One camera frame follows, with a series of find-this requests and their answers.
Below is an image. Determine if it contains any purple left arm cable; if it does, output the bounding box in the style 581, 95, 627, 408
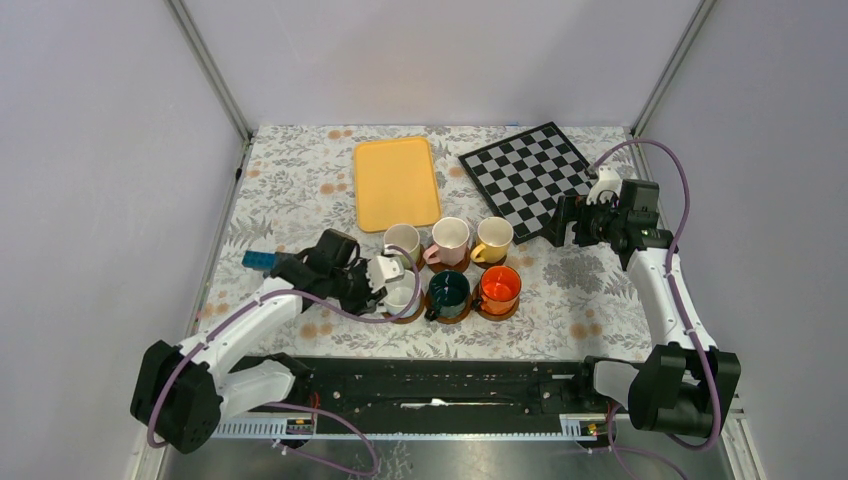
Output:
145, 245, 425, 478

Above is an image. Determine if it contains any white mug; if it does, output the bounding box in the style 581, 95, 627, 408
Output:
383, 270, 421, 318

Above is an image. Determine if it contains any aluminium frame rail left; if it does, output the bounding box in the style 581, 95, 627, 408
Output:
164, 0, 253, 143

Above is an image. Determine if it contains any pink mug front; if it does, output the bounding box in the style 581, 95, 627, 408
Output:
422, 217, 470, 266

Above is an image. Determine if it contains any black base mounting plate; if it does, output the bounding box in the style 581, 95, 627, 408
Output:
217, 353, 612, 440

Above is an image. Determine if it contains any cream yellow mug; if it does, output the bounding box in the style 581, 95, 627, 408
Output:
471, 217, 514, 264

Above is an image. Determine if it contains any orange cup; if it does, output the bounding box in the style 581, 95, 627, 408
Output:
472, 266, 522, 314

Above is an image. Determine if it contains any floral patterned tablecloth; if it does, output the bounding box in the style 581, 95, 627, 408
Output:
196, 125, 651, 360

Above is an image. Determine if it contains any dark green mug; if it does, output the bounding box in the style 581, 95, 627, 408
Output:
427, 271, 471, 317

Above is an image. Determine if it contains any pink mug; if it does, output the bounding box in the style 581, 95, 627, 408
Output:
383, 224, 421, 268
422, 217, 470, 266

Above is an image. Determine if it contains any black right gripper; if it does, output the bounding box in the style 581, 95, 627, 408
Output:
538, 193, 625, 248

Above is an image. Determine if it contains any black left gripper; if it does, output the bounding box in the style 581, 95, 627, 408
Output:
329, 258, 387, 317

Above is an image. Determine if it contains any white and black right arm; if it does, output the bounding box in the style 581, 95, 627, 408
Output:
543, 180, 741, 450

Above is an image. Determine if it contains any grey building block baseplate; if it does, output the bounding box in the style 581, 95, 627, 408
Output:
274, 252, 298, 265

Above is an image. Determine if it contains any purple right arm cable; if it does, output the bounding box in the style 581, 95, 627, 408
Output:
589, 139, 723, 480

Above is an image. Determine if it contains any brown coaster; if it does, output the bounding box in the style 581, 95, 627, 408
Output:
392, 292, 426, 324
472, 301, 520, 322
424, 293, 472, 325
427, 255, 471, 274

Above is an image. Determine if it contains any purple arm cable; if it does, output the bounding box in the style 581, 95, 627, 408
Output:
145, 245, 425, 478
589, 139, 723, 480

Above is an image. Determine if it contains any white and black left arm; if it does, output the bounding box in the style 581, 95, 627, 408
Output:
130, 229, 409, 453

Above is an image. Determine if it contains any blue building block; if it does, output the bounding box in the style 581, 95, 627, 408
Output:
241, 250, 276, 272

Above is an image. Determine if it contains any pink mug back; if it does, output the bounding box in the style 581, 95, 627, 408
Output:
383, 224, 421, 268

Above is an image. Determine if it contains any yellow plastic tray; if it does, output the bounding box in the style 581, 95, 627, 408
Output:
353, 136, 442, 233

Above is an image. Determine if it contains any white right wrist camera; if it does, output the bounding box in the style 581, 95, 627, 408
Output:
586, 165, 622, 205

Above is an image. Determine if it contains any aluminium frame rail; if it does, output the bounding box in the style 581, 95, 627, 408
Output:
630, 0, 718, 137
164, 0, 253, 143

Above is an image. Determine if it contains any aluminium frame rail right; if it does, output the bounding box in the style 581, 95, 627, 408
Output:
630, 0, 718, 137

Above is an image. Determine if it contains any dark walnut wooden coaster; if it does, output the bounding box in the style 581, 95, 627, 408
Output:
471, 255, 508, 270

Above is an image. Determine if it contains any black and white chessboard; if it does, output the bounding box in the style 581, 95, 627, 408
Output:
458, 122, 591, 245

